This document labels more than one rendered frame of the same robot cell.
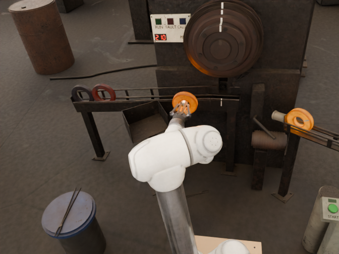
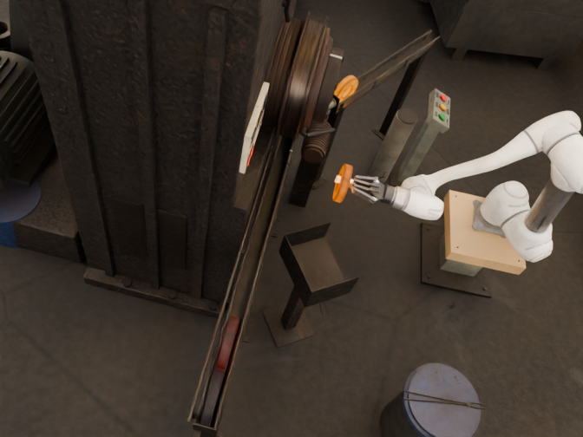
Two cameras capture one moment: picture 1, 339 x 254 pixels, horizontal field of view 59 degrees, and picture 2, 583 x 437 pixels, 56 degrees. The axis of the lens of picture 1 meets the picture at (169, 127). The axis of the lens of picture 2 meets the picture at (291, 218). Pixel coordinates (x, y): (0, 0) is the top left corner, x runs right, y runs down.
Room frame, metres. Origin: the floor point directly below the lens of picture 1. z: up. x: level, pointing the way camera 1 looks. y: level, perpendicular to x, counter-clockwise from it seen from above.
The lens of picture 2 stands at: (2.17, 1.15, 2.49)
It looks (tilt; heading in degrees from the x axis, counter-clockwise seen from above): 55 degrees down; 248
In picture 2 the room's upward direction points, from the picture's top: 18 degrees clockwise
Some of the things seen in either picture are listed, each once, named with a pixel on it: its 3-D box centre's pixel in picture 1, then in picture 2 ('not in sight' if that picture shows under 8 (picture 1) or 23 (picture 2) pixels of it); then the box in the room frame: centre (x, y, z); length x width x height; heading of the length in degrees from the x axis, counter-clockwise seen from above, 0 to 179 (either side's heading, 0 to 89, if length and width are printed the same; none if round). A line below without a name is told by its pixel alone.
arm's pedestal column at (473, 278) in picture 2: not in sight; (466, 245); (0.61, -0.20, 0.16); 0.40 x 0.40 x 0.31; 75
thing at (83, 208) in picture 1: (78, 231); (423, 414); (1.12, 0.67, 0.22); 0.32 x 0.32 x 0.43
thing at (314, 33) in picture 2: (222, 41); (303, 79); (1.69, -0.38, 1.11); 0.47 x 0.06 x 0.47; 71
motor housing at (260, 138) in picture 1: (265, 161); (308, 166); (1.45, -0.65, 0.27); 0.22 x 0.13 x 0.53; 71
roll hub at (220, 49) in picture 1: (220, 48); (328, 86); (1.59, -0.35, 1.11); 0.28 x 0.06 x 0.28; 71
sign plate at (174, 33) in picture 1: (171, 28); (254, 127); (1.90, -0.10, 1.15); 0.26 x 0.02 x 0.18; 71
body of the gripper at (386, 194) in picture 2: (179, 117); (381, 192); (1.35, -0.06, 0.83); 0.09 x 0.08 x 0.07; 162
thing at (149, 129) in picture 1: (151, 151); (303, 296); (1.61, 0.15, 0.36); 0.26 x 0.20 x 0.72; 106
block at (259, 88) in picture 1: (257, 101); not in sight; (1.62, -0.61, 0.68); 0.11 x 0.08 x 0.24; 161
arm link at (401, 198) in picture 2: (176, 126); (398, 198); (1.28, -0.04, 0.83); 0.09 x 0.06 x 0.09; 71
